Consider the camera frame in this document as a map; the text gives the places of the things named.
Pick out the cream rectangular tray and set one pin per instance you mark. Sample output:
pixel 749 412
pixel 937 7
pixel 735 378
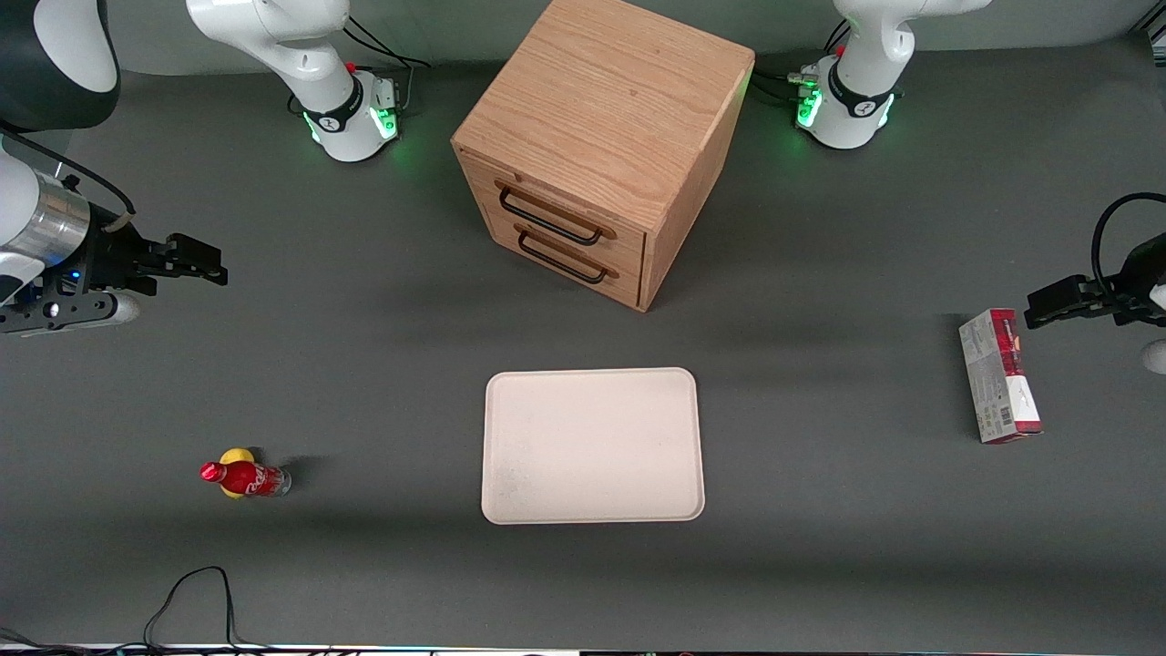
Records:
pixel 592 446

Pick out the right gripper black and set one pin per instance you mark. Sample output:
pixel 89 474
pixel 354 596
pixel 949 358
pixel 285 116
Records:
pixel 116 256

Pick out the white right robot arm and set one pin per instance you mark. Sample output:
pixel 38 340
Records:
pixel 301 55

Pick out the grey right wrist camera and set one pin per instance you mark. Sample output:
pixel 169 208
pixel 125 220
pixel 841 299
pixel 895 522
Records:
pixel 73 312

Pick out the wooden two-drawer cabinet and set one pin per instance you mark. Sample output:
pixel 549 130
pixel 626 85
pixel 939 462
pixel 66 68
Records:
pixel 601 100

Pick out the red coke bottle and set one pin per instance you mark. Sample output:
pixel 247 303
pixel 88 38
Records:
pixel 248 478

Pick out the red and grey carton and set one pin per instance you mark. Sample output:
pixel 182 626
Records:
pixel 997 383

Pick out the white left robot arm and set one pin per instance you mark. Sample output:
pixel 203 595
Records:
pixel 861 91

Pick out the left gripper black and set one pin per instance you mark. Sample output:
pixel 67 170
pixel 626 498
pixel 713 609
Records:
pixel 1132 293

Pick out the yellow round fruit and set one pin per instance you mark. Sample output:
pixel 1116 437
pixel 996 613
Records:
pixel 239 454

